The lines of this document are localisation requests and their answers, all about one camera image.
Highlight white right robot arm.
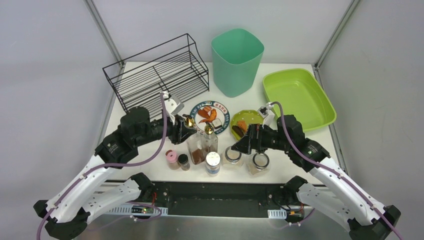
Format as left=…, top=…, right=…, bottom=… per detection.
left=231, top=115, right=401, bottom=240

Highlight teal rimmed white plate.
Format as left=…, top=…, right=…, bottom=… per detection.
left=189, top=100, right=231, bottom=135

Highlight brown sausage piece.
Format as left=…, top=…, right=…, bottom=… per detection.
left=197, top=109, right=210, bottom=119

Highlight silver lid blue shaker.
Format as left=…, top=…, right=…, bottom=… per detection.
left=205, top=151, right=221, bottom=176

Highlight glass jar left chrome rim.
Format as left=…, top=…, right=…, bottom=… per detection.
left=220, top=146, right=244, bottom=168

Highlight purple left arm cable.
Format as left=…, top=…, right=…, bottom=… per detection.
left=35, top=92, right=168, bottom=240

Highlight black wire rack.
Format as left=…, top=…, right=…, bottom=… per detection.
left=102, top=33, right=210, bottom=117

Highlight glass bottle gold spout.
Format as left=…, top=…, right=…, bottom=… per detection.
left=201, top=123, right=218, bottom=156

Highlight glass jar chrome rim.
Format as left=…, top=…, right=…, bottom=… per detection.
left=220, top=146, right=244, bottom=168
left=247, top=153, right=270, bottom=177

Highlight black lid spice jar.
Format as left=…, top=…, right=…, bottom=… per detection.
left=177, top=154, right=190, bottom=171

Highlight orange fried cutlet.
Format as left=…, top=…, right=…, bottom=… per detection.
left=237, top=120, right=248, bottom=133

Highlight orange chicken wing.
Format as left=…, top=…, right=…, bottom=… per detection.
left=199, top=109, right=217, bottom=123

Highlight green dotted small plate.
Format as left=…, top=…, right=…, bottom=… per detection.
left=230, top=109, right=263, bottom=141

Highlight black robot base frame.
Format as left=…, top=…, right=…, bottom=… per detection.
left=135, top=181, right=306, bottom=223

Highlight lime green plastic tub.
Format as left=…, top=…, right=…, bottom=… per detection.
left=262, top=68, right=337, bottom=132

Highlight dark sea cucumber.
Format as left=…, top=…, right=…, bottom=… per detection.
left=231, top=125, right=245, bottom=138

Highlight white sushi roll piece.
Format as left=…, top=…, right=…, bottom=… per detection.
left=211, top=118, right=223, bottom=130

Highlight glass bottle brown contents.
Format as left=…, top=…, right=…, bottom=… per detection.
left=182, top=114, right=205, bottom=165

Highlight glass jar right chrome rim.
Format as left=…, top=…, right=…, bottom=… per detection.
left=247, top=153, right=270, bottom=177

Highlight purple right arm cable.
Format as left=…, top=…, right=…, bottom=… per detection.
left=269, top=101, right=405, bottom=240

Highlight teal plastic bin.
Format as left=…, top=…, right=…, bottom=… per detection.
left=211, top=28, right=265, bottom=98

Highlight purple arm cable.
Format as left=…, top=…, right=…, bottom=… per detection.
left=35, top=92, right=168, bottom=240
left=269, top=101, right=405, bottom=240

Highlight pink lid spice jar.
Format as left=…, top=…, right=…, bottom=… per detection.
left=165, top=150, right=180, bottom=170

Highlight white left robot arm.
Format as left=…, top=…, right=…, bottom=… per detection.
left=34, top=107, right=196, bottom=240

